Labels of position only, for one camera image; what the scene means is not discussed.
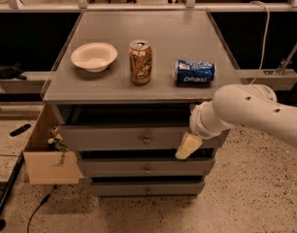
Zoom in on grey drawer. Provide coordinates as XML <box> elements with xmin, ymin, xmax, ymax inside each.
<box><xmin>92</xmin><ymin>182</ymin><xmax>205</xmax><ymax>197</ymax></box>
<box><xmin>78</xmin><ymin>158</ymin><xmax>215</xmax><ymax>178</ymax></box>
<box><xmin>56</xmin><ymin>122</ymin><xmax>233</xmax><ymax>151</ymax></box>

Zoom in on grey middle drawer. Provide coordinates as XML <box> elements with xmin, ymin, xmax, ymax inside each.
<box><xmin>78</xmin><ymin>158</ymin><xmax>215</xmax><ymax>178</ymax></box>

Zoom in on grey bottom drawer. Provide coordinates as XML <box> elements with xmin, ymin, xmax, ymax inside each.
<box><xmin>92</xmin><ymin>182</ymin><xmax>205</xmax><ymax>197</ymax></box>

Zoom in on black remote on floor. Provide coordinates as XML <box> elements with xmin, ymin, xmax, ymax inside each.
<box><xmin>10</xmin><ymin>123</ymin><xmax>31</xmax><ymax>137</ymax></box>

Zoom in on cardboard box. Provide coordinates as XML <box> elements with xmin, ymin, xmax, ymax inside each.
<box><xmin>23</xmin><ymin>106</ymin><xmax>82</xmax><ymax>184</ymax></box>

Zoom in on white paper bowl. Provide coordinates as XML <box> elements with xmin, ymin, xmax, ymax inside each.
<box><xmin>71</xmin><ymin>43</ymin><xmax>117</xmax><ymax>73</ymax></box>

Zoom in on black cloth on ledge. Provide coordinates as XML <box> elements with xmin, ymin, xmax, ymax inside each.
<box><xmin>0</xmin><ymin>63</ymin><xmax>26</xmax><ymax>80</ymax></box>

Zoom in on black floor cable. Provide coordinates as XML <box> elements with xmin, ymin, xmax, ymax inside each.
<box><xmin>26</xmin><ymin>184</ymin><xmax>57</xmax><ymax>233</ymax></box>

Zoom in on grey top drawer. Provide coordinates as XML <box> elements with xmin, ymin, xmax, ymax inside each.
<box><xmin>56</xmin><ymin>122</ymin><xmax>233</xmax><ymax>151</ymax></box>

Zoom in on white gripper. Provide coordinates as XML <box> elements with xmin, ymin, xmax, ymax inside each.
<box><xmin>175</xmin><ymin>102</ymin><xmax>234</xmax><ymax>160</ymax></box>

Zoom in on metal railing frame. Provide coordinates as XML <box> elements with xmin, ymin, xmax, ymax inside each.
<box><xmin>0</xmin><ymin>0</ymin><xmax>297</xmax><ymax>13</ymax></box>

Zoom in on items in cardboard box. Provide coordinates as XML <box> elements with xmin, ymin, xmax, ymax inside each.
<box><xmin>48</xmin><ymin>126</ymin><xmax>68</xmax><ymax>152</ymax></box>

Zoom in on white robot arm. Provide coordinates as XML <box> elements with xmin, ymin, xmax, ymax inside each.
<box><xmin>176</xmin><ymin>84</ymin><xmax>297</xmax><ymax>160</ymax></box>

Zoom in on blue pepsi can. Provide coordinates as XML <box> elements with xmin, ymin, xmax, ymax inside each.
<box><xmin>173</xmin><ymin>59</ymin><xmax>215</xmax><ymax>84</ymax></box>

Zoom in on white cable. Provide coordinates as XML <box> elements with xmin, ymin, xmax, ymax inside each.
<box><xmin>242</xmin><ymin>0</ymin><xmax>271</xmax><ymax>89</ymax></box>

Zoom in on grey drawer cabinet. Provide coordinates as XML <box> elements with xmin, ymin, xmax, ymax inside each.
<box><xmin>44</xmin><ymin>10</ymin><xmax>239</xmax><ymax>196</ymax></box>

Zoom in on black pole on floor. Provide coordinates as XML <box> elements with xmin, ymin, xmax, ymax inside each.
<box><xmin>0</xmin><ymin>153</ymin><xmax>23</xmax><ymax>231</ymax></box>

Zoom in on gold upright soda can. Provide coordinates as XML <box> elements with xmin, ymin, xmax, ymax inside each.
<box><xmin>129</xmin><ymin>40</ymin><xmax>152</xmax><ymax>85</ymax></box>

